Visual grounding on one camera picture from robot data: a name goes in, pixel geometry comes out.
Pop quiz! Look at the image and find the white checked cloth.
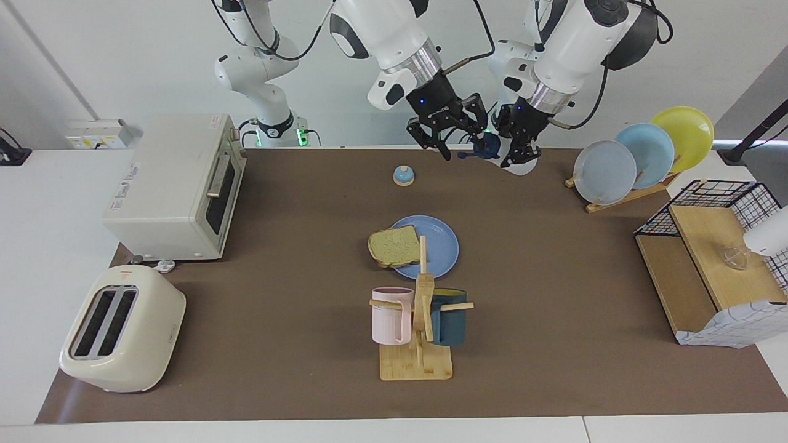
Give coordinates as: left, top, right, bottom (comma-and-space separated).
675, 300, 788, 349

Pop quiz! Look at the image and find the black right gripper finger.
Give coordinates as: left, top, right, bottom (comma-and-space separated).
406, 118, 453, 162
461, 93, 491, 140

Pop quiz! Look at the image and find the black clamp base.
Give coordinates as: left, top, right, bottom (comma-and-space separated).
0, 128, 33, 167

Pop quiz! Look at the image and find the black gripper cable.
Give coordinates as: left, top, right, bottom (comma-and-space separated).
547, 0, 675, 130
443, 0, 497, 72

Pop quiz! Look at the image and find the slice of toast bread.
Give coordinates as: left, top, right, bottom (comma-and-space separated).
368, 225, 422, 269

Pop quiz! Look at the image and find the black wire basket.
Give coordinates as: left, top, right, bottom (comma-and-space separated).
634, 180, 788, 296

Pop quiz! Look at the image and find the light blue plate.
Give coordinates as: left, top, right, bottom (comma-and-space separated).
614, 123, 676, 190

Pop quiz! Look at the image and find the blue round plate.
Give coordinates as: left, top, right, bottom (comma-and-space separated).
389, 215, 459, 280

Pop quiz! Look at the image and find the wooden plate rack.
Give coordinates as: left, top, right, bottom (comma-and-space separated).
565, 171, 681, 214

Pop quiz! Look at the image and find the yellow plate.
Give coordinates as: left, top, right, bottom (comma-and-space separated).
649, 106, 715, 174

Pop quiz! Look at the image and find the clear bottle with navy cap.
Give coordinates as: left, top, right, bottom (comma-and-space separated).
457, 131, 537, 177

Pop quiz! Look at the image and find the clear glass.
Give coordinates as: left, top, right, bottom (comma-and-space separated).
722, 246, 750, 271

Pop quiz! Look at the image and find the cream two-slot toaster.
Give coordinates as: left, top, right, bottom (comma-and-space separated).
59, 265, 187, 394

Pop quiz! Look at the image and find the dark teal mug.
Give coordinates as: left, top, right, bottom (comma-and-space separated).
429, 289, 468, 346

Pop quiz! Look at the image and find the grey plate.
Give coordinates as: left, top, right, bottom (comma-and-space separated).
573, 140, 638, 206

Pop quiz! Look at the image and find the pink mug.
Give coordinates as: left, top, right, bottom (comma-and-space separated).
371, 287, 414, 346

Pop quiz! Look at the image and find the wooden mug tree stand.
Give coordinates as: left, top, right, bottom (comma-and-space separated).
369, 236, 475, 381

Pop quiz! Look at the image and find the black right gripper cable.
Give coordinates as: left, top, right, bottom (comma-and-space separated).
443, 0, 497, 72

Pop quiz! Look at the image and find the white power strip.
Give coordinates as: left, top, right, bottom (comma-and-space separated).
66, 119, 143, 150

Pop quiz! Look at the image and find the wooden shelf box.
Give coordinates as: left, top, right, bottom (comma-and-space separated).
635, 204, 788, 336

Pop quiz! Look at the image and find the white toaster oven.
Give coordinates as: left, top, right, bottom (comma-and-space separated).
102, 113, 247, 261

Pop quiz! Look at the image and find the brown table mat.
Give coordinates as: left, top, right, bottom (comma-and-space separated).
35, 146, 788, 424

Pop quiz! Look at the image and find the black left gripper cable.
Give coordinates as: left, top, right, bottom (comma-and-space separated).
547, 0, 675, 130

